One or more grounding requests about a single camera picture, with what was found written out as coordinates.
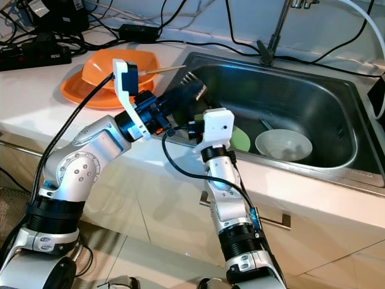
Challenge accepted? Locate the wooden chopstick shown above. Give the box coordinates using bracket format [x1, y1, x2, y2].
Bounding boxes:
[137, 65, 187, 78]

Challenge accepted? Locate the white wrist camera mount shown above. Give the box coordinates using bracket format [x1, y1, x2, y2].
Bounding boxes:
[112, 58, 152, 142]
[200, 108, 235, 151]

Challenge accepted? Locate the stainless steel sink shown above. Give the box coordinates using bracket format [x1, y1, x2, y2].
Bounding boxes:
[156, 52, 380, 184]

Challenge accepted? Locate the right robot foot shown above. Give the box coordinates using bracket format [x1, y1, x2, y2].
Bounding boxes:
[196, 278, 226, 289]

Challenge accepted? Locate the metal tap valve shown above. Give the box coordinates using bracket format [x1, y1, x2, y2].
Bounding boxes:
[288, 0, 321, 10]

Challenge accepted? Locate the black floor fan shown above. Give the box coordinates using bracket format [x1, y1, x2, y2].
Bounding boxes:
[0, 187, 37, 241]

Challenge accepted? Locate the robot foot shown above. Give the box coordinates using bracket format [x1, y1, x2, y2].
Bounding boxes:
[196, 278, 226, 289]
[96, 276, 139, 289]

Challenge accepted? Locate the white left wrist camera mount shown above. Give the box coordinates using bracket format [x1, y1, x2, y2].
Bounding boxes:
[112, 58, 152, 142]

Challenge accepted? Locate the orange plate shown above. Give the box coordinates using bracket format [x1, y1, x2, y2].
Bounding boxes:
[60, 70, 127, 110]

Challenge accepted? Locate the metal faucet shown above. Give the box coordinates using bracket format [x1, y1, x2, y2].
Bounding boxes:
[256, 0, 292, 66]

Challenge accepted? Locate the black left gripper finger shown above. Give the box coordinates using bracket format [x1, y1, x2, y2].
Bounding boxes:
[177, 99, 205, 125]
[165, 79, 208, 109]

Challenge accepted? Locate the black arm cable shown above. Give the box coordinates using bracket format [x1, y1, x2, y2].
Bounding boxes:
[30, 72, 115, 205]
[161, 129, 262, 232]

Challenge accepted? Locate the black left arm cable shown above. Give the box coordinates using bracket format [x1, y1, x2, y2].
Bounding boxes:
[30, 72, 115, 205]

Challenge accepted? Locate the black power strip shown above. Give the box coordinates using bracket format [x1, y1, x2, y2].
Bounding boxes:
[0, 45, 72, 72]

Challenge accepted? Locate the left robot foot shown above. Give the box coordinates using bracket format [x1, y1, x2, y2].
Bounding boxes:
[96, 276, 139, 289]

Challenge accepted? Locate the white bowl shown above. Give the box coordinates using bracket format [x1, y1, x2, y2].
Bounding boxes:
[254, 129, 313, 162]

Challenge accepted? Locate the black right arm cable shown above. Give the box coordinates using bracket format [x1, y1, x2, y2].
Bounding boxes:
[161, 129, 262, 232]

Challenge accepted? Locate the black charger with white label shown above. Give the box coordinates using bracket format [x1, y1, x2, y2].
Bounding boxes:
[27, 0, 91, 34]

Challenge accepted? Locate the white hose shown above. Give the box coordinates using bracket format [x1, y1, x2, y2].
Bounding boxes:
[334, 0, 385, 115]

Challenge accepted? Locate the orange bowl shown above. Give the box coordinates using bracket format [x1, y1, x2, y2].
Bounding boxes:
[82, 49, 160, 92]

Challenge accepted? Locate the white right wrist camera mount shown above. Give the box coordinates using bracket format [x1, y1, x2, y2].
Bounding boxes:
[200, 108, 235, 151]

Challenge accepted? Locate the green plate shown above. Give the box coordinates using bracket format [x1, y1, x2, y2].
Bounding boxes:
[227, 125, 252, 153]

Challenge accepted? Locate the black power adapter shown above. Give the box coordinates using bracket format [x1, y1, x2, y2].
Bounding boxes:
[118, 23, 160, 42]

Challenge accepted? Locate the black box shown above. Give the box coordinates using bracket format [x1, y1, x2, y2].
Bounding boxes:
[369, 78, 385, 119]

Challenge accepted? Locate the dark utensil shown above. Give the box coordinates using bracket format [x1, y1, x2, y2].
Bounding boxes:
[257, 116, 274, 132]

